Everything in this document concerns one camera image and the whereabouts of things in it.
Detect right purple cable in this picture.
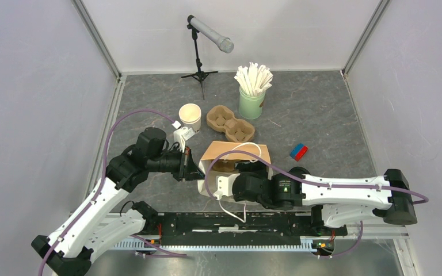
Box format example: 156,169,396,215
204,149,429,260

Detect purple cable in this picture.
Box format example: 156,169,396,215
204,149,429,260
37,109,188,276

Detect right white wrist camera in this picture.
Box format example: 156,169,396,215
213,173,240,202

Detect black microphone stand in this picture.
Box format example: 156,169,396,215
181,23,219,100

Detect brown pulp cup carrier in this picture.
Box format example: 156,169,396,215
206,105,255,143

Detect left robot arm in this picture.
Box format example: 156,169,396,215
32,126,204,275

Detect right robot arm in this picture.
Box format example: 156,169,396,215
228,167,418,235

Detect blue toy brick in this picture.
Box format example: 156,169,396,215
289,143,305,159

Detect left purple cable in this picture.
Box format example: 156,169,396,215
37,109,188,276

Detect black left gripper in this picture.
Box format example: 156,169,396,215
147,144,206,181

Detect brown pulp carrier top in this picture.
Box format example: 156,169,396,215
212,160,236,173

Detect white paper cup printed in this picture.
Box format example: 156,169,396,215
178,103,201,133

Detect brown paper bag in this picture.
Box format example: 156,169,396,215
197,141,273,224

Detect grey microphone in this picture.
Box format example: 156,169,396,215
187,15,234,53

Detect red toy brick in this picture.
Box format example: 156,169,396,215
294,146,308,161

